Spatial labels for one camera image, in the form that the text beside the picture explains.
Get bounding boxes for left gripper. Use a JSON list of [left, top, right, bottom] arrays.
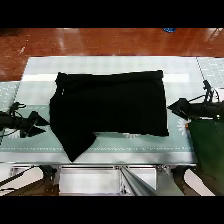
[[18, 110, 51, 139]]

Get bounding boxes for black T-shirt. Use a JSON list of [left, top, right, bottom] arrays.
[[48, 69, 170, 163]]

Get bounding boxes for dark green garment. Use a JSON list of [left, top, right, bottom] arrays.
[[187, 118, 224, 197]]

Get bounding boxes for silver frame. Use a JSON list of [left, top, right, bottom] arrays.
[[0, 162, 202, 197]]

